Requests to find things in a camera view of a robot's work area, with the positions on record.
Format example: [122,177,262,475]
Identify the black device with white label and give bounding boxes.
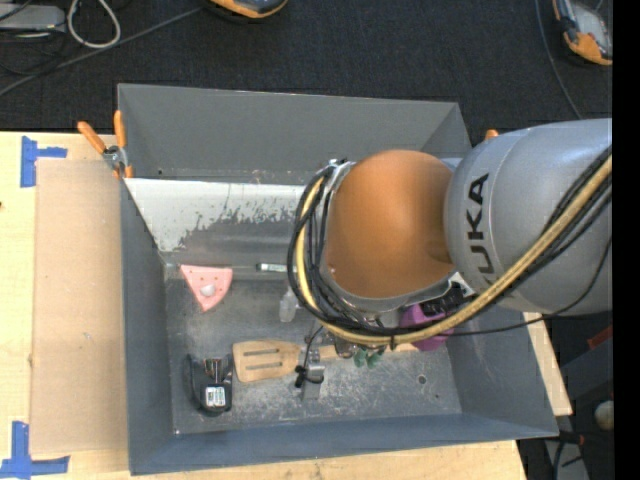
[185,353,235,417]

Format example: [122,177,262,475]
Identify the wooden slotted spatula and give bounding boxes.
[231,338,419,384]

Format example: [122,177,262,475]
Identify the brown cardboard board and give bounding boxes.
[28,159,129,457]

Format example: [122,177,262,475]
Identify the small clear plastic bottle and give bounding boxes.
[278,287,301,324]

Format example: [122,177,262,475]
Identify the purple plastic object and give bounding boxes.
[398,303,455,353]

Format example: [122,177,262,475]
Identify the pink triangular toy slice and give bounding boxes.
[179,264,235,313]

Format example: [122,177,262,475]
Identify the grey metal bin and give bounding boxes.
[115,83,561,476]

